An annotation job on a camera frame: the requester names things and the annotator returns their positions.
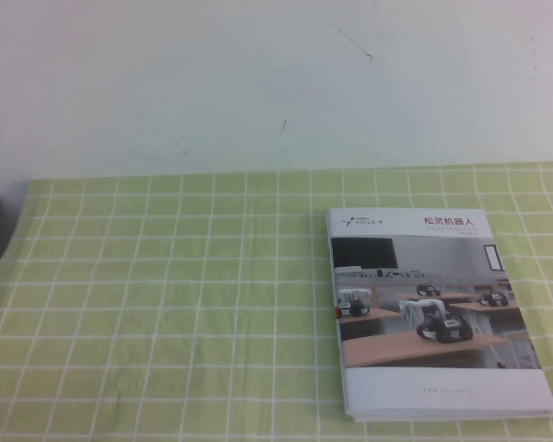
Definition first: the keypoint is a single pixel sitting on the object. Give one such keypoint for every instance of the AgileX robot brochure book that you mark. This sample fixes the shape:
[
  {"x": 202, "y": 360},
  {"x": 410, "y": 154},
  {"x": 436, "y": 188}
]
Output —
[{"x": 433, "y": 322}]

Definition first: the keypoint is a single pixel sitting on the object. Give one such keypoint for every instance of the green checkered tablecloth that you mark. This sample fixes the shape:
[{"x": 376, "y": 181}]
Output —
[{"x": 166, "y": 299}]

